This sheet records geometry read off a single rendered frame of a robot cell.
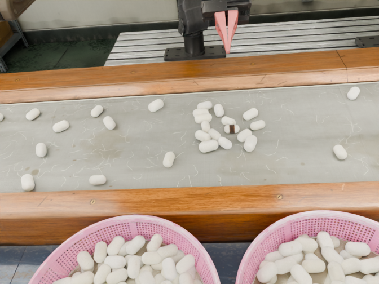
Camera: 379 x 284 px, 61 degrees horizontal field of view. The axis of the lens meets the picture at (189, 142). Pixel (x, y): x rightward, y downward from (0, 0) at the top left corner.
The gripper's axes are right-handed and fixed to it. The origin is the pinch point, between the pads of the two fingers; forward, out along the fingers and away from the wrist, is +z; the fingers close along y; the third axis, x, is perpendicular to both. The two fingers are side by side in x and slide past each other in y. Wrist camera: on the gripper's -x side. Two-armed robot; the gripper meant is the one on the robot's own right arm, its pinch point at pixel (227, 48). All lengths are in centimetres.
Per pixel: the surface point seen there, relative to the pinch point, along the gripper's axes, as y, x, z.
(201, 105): -6.2, 4.2, 10.8
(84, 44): -114, 184, -89
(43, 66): -138, 164, -65
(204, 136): -5.4, -2.3, 18.4
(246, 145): 2.5, -4.1, 20.8
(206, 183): -5.2, -7.4, 27.5
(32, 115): -45.6, 4.3, 10.6
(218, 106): -2.5, 3.4, 11.4
